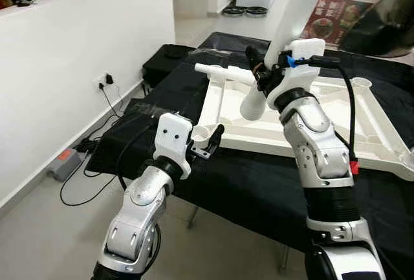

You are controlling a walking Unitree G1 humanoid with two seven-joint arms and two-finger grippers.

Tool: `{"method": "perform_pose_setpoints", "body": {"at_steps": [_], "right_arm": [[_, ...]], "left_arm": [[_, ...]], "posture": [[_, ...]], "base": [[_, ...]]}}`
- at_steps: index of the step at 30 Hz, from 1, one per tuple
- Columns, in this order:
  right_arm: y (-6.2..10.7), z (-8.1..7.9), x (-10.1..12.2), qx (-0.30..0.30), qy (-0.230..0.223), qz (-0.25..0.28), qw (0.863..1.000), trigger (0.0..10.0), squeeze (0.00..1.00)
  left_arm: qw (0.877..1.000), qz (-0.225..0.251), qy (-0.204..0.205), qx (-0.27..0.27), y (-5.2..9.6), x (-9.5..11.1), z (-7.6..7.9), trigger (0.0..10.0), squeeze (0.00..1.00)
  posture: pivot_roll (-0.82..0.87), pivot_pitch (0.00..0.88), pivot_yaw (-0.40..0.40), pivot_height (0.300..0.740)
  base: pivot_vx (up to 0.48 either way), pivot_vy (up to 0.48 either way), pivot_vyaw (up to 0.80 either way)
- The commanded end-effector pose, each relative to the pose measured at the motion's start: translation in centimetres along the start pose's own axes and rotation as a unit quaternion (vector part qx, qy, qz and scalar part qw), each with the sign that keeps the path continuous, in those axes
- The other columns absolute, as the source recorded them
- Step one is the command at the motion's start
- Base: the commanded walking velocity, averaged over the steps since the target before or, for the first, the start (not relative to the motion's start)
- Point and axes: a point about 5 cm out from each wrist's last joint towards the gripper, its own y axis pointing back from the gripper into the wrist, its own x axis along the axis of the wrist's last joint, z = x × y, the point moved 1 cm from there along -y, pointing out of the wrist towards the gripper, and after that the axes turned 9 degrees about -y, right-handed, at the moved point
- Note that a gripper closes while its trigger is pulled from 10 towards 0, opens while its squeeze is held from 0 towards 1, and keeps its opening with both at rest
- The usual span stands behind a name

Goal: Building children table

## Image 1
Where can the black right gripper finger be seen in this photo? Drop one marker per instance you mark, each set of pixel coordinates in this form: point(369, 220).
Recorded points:
point(255, 60)

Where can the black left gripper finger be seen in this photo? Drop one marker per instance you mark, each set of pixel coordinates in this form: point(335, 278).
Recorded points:
point(216, 138)

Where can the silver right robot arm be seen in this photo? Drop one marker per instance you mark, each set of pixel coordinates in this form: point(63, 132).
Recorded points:
point(314, 144)

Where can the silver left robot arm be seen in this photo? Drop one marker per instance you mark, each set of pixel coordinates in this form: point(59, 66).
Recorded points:
point(139, 215)

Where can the black tablecloth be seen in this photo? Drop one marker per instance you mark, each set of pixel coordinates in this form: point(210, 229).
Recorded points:
point(246, 176)

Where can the red printed box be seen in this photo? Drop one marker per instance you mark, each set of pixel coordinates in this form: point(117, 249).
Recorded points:
point(336, 24)

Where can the black square case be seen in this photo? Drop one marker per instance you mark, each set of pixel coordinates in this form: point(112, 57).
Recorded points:
point(165, 63)

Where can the black power adapter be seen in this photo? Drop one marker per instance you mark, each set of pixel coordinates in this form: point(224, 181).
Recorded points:
point(86, 145)

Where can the white plastic table top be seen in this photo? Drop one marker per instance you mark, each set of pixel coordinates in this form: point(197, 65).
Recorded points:
point(378, 131)

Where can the black glossy bag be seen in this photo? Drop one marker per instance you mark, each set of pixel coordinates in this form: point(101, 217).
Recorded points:
point(381, 21)

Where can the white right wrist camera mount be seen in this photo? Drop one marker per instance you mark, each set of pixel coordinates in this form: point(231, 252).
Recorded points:
point(294, 89)

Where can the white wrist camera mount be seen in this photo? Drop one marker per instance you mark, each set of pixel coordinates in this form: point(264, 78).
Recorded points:
point(173, 141)
point(294, 89)

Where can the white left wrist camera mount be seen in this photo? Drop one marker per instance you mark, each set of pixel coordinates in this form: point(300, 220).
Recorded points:
point(173, 141)

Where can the black wall plug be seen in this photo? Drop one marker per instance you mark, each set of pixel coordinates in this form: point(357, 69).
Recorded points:
point(108, 79)

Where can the metal folding table frame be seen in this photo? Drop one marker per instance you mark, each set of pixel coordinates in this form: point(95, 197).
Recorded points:
point(284, 260)

